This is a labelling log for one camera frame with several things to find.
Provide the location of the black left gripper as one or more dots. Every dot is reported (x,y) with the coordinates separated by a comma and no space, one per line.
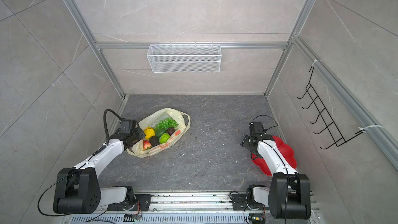
(140,132)

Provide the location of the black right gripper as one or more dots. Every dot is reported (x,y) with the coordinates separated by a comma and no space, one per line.
(246,142)

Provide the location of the light green bumpy fake fruit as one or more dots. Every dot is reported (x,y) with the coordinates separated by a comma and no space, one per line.
(164,138)

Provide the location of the red flower-shaped plate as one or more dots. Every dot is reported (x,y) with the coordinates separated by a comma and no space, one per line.
(273,156)

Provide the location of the cream plastic bag orange prints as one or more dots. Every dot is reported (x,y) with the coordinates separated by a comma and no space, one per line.
(181,118)

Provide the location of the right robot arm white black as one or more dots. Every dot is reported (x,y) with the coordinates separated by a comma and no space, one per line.
(289,195)

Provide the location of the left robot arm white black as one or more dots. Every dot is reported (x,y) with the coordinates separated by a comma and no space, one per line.
(78,190)

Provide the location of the red yellow fake apple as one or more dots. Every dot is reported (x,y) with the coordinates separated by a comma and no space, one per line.
(146,145)

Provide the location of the yellow fake lemon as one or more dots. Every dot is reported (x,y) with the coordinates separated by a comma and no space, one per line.
(149,132)

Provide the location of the dark fake avocado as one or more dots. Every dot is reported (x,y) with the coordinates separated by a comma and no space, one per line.
(154,141)

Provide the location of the green fake grape bunch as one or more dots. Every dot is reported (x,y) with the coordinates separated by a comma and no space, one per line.
(163,125)

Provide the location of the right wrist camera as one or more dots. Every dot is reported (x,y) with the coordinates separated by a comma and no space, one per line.
(256,127)

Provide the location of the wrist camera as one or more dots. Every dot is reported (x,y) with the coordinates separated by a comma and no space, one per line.
(256,127)
(128,124)

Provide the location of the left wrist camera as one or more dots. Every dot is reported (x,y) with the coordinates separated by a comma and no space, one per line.
(128,124)

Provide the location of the black wire hook rack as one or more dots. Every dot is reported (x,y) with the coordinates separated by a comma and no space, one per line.
(324,116)

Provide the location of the white wire mesh basket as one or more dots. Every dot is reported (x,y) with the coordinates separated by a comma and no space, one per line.
(184,58)

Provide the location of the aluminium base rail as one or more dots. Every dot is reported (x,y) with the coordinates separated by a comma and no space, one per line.
(190,208)

